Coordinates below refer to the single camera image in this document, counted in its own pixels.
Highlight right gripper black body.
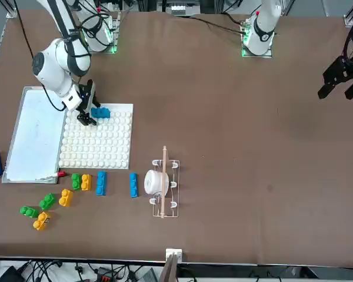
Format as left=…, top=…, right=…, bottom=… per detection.
left=75, top=83, right=97, bottom=115

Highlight blue three-stud block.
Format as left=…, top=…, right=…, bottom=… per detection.
left=128, top=172, right=141, bottom=199
left=95, top=171, right=108, bottom=197
left=90, top=107, right=111, bottom=119

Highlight yellow two-stud block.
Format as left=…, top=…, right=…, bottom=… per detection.
left=81, top=173, right=93, bottom=192
left=58, top=189, right=74, bottom=208

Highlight white studded baseplate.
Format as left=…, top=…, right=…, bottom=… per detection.
left=58, top=103, right=135, bottom=170

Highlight red-capped marker pen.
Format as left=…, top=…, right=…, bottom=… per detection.
left=35, top=171, right=68, bottom=181

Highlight white cup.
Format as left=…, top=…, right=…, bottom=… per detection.
left=143, top=169, right=170, bottom=196

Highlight yellow block with dark sticker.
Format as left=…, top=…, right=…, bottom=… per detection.
left=32, top=211, right=52, bottom=231

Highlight white power strip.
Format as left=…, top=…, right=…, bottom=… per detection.
left=169, top=2, right=187, bottom=15

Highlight white socket box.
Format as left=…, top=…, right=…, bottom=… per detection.
left=165, top=248, right=184, bottom=262

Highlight black power strip red switches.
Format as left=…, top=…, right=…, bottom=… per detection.
left=95, top=267, right=119, bottom=282

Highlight black power adapter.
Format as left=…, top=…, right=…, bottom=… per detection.
left=0, top=266, right=26, bottom=282

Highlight whiteboard with silver frame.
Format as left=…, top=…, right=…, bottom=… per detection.
left=1, top=86, right=68, bottom=184

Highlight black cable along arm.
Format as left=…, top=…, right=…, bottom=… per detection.
left=36, top=0, right=115, bottom=77

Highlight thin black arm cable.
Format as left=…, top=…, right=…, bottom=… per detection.
left=12, top=0, right=67, bottom=112

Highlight black table cable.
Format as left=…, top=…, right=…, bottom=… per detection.
left=176, top=13, right=248, bottom=38

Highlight upright aluminium post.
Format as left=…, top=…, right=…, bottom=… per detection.
left=159, top=254, right=179, bottom=282

